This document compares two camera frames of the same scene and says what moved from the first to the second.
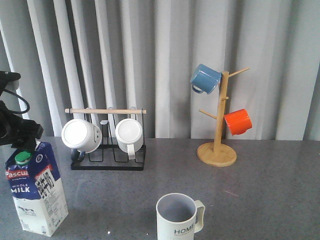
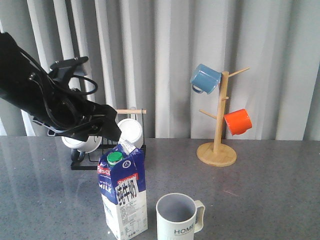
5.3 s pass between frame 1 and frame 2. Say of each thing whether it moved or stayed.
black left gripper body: moved
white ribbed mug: stayed
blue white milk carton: moved
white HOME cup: stayed
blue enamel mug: stayed
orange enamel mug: stayed
